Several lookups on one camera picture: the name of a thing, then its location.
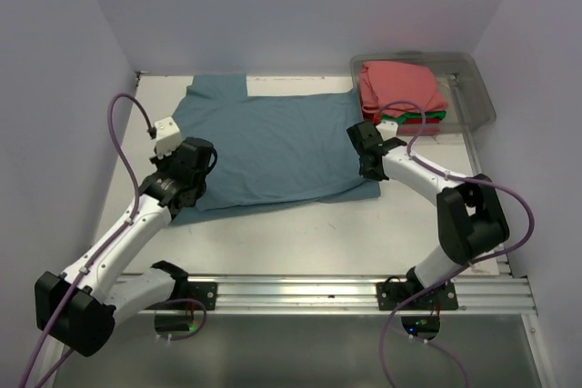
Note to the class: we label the folded green t-shirt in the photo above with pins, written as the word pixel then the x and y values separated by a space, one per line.
pixel 401 117

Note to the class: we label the clear plastic bin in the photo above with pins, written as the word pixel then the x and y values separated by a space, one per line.
pixel 459 81

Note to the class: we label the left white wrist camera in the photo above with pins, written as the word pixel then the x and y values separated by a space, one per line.
pixel 166 136

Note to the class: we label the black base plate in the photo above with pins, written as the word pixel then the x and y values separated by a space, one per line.
pixel 204 295
pixel 391 293

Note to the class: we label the folded pink t-shirt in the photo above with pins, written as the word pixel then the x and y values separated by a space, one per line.
pixel 397 87

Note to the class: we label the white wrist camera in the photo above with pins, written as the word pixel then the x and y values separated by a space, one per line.
pixel 388 129
pixel 166 136

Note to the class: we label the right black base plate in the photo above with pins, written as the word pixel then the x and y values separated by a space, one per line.
pixel 391 293

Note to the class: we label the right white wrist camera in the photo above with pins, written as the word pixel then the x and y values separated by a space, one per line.
pixel 388 129

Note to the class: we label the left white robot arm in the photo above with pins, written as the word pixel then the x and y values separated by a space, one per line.
pixel 82 306

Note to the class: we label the blue t-shirt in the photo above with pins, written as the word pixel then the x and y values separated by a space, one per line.
pixel 273 152

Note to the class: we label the aluminium mounting rail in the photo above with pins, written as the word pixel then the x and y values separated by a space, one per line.
pixel 357 295

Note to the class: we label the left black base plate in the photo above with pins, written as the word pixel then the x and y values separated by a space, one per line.
pixel 204 295

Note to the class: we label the folded red t-shirt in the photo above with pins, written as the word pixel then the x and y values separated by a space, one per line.
pixel 377 118

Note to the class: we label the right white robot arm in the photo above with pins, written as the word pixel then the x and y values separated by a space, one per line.
pixel 470 218

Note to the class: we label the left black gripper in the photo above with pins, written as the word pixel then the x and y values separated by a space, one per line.
pixel 158 163

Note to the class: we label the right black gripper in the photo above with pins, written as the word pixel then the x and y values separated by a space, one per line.
pixel 375 176

